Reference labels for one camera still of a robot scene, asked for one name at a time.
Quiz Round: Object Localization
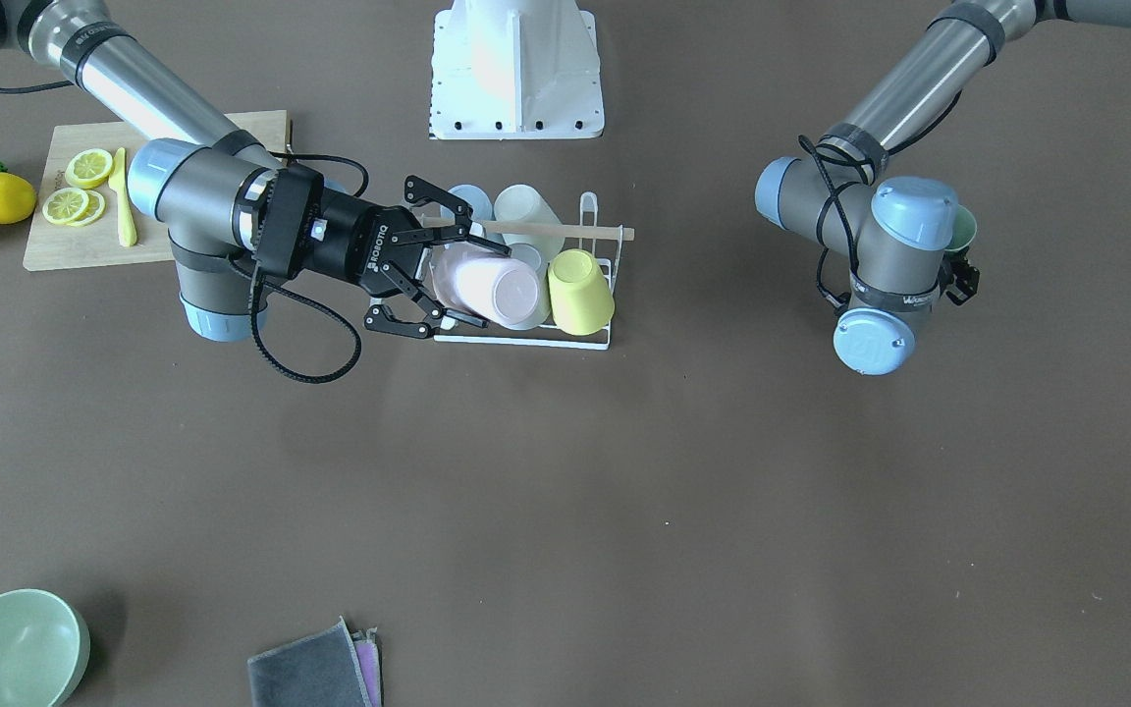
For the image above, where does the grey cup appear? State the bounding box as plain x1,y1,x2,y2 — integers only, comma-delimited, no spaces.
509,243,551,331

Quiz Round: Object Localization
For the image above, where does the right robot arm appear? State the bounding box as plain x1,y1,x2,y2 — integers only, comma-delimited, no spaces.
0,1,509,356

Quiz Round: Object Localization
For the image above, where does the grey cloth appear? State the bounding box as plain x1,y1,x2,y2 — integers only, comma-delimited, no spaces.
247,621,373,706

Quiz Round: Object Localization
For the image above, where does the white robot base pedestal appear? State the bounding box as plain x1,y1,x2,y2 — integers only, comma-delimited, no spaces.
428,1,606,140

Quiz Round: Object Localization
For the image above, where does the purple cloth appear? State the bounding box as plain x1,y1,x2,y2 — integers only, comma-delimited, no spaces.
349,627,383,707

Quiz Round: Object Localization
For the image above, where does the green bowl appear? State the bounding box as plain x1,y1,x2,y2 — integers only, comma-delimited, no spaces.
0,589,90,706

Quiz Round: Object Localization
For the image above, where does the lemon slice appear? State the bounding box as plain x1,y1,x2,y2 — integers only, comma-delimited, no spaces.
67,190,107,229
40,187,88,227
63,148,114,190

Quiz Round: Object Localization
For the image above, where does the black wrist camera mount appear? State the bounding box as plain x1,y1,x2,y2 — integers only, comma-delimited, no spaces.
254,164,323,279

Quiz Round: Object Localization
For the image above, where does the teal green cup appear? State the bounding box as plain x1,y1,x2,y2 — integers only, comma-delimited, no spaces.
946,204,978,255

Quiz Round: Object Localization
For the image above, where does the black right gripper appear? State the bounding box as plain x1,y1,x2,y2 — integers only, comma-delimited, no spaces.
316,175,512,340

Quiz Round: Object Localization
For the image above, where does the white wire cup holder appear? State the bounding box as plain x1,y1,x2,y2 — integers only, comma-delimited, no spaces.
428,186,634,350

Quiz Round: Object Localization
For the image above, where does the yellow cup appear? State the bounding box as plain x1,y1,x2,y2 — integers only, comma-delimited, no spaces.
549,247,616,336

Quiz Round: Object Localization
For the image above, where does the pink cup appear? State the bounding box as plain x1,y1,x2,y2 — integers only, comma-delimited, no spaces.
431,245,547,328

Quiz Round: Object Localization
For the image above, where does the wooden cutting board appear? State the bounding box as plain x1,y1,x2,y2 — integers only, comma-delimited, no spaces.
23,110,292,271

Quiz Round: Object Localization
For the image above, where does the yellow plastic knife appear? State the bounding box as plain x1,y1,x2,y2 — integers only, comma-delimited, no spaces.
107,147,138,247

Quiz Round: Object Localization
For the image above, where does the white cup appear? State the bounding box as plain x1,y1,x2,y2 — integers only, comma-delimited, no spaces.
493,184,566,262

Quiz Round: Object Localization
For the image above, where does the light blue cup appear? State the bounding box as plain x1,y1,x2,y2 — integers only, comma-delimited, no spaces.
448,184,494,221

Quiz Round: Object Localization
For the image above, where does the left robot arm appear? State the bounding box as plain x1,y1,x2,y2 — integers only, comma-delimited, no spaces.
754,1,1131,376

